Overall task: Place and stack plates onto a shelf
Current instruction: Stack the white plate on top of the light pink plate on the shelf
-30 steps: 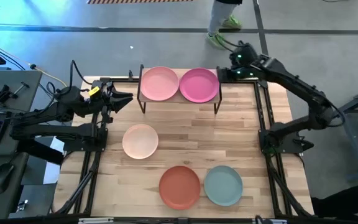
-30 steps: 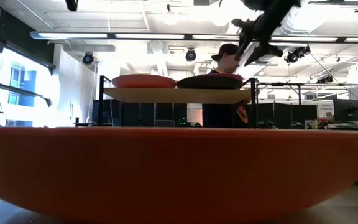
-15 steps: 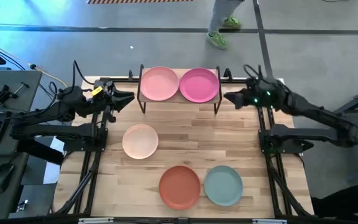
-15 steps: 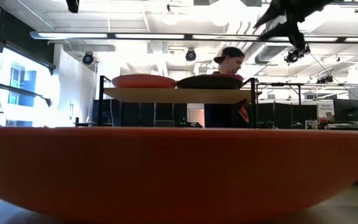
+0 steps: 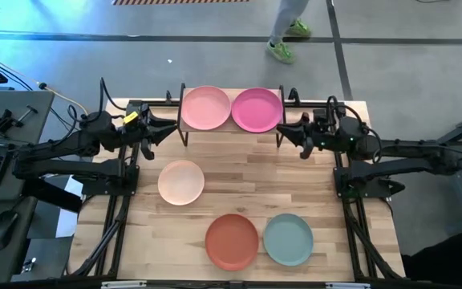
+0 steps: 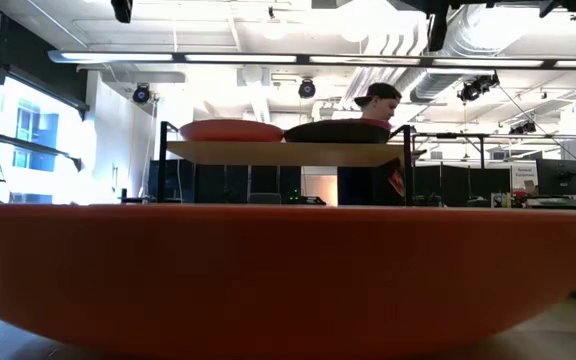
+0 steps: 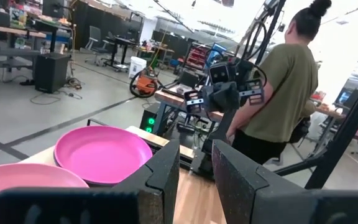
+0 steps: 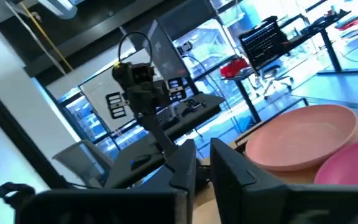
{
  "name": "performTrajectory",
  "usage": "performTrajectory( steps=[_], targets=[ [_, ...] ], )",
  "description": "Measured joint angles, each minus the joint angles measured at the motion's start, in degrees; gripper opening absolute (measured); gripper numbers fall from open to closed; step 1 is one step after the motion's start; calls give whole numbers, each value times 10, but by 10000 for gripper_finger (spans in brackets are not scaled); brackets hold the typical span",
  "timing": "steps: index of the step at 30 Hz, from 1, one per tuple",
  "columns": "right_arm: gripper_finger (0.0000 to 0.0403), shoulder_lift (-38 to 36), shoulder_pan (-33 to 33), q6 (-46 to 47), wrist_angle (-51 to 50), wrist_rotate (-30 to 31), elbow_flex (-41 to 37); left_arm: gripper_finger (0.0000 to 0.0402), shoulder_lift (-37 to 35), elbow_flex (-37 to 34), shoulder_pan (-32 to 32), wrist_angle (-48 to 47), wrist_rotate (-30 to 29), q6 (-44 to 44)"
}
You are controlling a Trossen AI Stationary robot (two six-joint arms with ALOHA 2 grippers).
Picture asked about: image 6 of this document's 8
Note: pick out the black partition screen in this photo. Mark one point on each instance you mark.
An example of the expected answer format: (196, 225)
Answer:
(458, 182)
(218, 182)

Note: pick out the small box with bottles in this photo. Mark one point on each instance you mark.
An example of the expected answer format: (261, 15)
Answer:
(501, 201)

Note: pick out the black aluminium table frame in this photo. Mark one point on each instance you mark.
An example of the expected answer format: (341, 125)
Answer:
(124, 197)

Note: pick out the white printed sign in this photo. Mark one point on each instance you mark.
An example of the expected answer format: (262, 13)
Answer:
(524, 175)

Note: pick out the black computer monitor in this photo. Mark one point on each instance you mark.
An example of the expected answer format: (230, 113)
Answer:
(558, 177)

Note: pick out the black metal table frame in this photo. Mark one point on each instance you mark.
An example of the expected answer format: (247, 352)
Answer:
(448, 135)

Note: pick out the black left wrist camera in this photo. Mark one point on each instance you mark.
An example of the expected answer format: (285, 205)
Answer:
(122, 10)

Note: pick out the long ceiling light strip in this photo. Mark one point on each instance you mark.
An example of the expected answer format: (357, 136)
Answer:
(240, 58)

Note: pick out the person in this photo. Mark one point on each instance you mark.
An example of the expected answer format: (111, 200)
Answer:
(380, 102)

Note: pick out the black slanted rail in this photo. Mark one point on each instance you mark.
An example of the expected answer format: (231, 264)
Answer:
(38, 147)

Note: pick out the black spotlight cluster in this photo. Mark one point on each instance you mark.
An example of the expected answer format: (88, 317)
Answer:
(472, 90)

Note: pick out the black round spotlight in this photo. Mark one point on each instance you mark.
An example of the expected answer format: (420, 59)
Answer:
(141, 93)
(306, 88)

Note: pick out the silver ventilation duct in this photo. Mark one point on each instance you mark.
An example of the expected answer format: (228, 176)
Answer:
(433, 87)

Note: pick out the wooden shelf with black frame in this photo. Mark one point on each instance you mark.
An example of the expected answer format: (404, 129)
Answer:
(278, 152)

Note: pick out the orange plate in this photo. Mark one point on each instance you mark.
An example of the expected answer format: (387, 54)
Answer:
(278, 280)
(230, 131)

